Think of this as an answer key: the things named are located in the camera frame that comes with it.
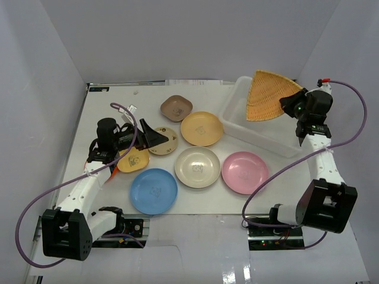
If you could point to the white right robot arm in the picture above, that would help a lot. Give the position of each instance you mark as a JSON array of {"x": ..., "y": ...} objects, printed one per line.
[{"x": 328, "y": 201}]

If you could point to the black label sticker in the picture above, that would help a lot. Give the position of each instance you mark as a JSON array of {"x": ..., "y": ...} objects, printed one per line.
[{"x": 98, "y": 89}]

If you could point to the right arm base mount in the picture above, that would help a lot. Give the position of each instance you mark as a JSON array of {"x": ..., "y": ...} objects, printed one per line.
[{"x": 271, "y": 239}]

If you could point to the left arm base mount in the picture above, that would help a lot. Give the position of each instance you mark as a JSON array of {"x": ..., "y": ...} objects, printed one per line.
[{"x": 136, "y": 227}]

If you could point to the blue round plate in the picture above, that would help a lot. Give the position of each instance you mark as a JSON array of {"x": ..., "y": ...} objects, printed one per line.
[{"x": 153, "y": 191}]

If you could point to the white plastic bin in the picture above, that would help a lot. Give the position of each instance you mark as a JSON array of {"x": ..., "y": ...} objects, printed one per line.
[{"x": 277, "y": 135}]

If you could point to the orange round plate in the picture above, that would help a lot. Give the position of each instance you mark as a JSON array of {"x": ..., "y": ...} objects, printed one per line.
[{"x": 115, "y": 170}]

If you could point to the beige floral small plate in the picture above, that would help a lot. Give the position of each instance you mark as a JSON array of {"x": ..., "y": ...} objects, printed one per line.
[{"x": 167, "y": 147}]

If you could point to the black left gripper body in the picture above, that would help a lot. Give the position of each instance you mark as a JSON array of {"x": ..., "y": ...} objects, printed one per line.
[{"x": 142, "y": 135}]

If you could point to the yellow round plate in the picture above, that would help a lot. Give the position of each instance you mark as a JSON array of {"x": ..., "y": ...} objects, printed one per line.
[{"x": 201, "y": 129}]

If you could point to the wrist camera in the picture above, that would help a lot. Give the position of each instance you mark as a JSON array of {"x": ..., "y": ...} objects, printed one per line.
[
  {"x": 323, "y": 85},
  {"x": 131, "y": 109}
]

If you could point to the woven bamboo fan-shaped tray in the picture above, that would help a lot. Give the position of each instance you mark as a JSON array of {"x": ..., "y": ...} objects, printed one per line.
[{"x": 265, "y": 92}]

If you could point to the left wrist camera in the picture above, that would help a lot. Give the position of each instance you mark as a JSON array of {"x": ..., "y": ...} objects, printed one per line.
[{"x": 131, "y": 109}]

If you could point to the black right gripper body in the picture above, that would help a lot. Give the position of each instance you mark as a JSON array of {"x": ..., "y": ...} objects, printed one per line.
[{"x": 303, "y": 118}]

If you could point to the pink round plate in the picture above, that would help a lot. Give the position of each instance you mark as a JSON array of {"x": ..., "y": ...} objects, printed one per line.
[{"x": 243, "y": 172}]

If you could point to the brown square plate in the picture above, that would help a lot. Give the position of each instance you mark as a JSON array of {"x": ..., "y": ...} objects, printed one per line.
[{"x": 176, "y": 108}]

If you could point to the yellow square panda plate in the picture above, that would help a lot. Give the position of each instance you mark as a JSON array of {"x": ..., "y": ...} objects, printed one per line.
[{"x": 134, "y": 160}]

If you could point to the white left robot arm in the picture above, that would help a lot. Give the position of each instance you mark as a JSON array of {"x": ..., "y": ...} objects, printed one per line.
[{"x": 69, "y": 230}]

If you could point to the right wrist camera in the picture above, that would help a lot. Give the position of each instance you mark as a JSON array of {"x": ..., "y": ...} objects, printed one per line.
[{"x": 323, "y": 85}]

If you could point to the cream round plate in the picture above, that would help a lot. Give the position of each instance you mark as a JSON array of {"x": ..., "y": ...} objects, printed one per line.
[{"x": 197, "y": 167}]

